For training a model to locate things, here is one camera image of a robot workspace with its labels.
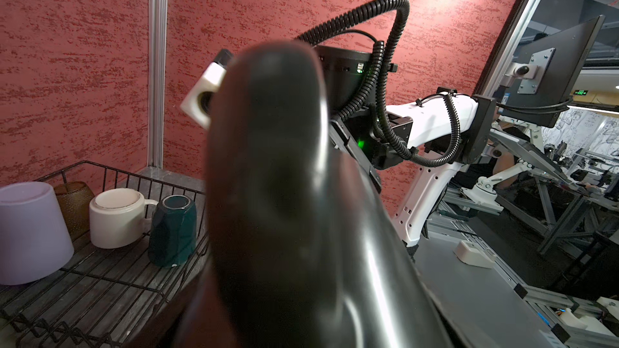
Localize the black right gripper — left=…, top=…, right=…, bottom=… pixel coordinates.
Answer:
left=314, top=44, right=402, bottom=191

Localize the black mug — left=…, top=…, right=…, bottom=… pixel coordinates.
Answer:
left=174, top=41, right=451, bottom=347

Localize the dark green white-inside mug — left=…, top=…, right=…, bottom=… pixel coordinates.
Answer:
left=148, top=195, right=198, bottom=268

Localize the white mug red inside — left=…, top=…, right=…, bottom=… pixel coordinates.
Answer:
left=89, top=188, right=158, bottom=249

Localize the brown gold textured cup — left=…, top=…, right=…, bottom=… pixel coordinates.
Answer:
left=54, top=181, right=94, bottom=241

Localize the lilac plastic cup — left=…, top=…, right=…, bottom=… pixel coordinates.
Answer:
left=1, top=181, right=74, bottom=286

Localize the black monitor on arm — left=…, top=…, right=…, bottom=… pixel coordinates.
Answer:
left=497, top=14, right=605, bottom=128

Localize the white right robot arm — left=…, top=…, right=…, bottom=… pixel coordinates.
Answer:
left=315, top=45, right=496, bottom=255

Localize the small white box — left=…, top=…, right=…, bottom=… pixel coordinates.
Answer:
left=454, top=240, right=496, bottom=269

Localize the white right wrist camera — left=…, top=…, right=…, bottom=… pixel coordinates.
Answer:
left=180, top=49, right=234, bottom=130

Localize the right aluminium corner post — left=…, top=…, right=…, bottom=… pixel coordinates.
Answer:
left=148, top=0, right=169, bottom=169

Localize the black wire dish rack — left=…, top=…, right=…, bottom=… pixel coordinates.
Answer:
left=1, top=160, right=209, bottom=347

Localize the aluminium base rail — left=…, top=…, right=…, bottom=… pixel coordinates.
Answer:
left=415, top=215, right=618, bottom=347

